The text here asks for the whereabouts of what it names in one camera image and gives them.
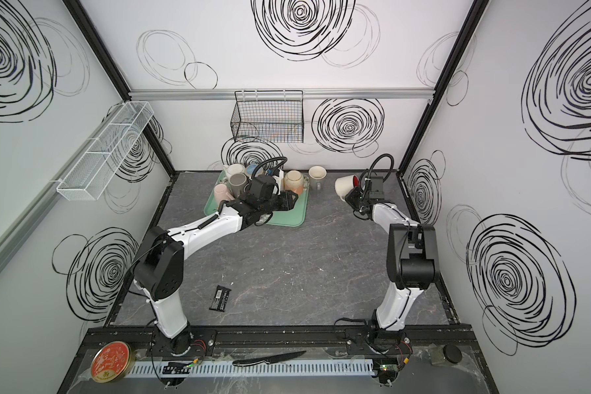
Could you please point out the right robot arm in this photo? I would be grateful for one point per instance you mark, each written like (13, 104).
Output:
(411, 257)

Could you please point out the white mug at back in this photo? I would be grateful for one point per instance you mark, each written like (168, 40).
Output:
(233, 169)

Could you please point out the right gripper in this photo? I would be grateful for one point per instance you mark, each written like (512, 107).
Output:
(350, 198)

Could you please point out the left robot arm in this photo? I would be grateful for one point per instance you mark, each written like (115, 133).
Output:
(159, 268)

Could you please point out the green floral tray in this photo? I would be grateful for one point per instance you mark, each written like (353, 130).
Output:
(292, 218)

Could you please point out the black wire basket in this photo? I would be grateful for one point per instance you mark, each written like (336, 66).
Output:
(276, 116)

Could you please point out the dark lidded jar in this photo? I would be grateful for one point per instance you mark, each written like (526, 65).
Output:
(445, 355)

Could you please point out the white mesh shelf basket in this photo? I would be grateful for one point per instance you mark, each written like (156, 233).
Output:
(118, 150)

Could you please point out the white slotted cable duct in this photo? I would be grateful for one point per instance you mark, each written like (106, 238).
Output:
(223, 369)

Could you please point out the black knife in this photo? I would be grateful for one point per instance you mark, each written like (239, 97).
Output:
(274, 359)

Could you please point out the orange cream mug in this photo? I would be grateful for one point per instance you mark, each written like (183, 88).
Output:
(294, 181)

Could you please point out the blue mug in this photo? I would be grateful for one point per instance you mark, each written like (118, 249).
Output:
(251, 169)

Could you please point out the pink mug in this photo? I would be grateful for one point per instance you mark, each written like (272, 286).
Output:
(222, 194)

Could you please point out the grey brown mug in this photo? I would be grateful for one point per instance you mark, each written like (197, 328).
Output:
(238, 183)

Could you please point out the red round tin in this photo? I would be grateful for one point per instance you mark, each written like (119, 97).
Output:
(112, 362)

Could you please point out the cream white mug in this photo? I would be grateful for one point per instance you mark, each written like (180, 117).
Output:
(344, 185)

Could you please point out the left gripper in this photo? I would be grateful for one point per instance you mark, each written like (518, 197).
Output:
(286, 198)

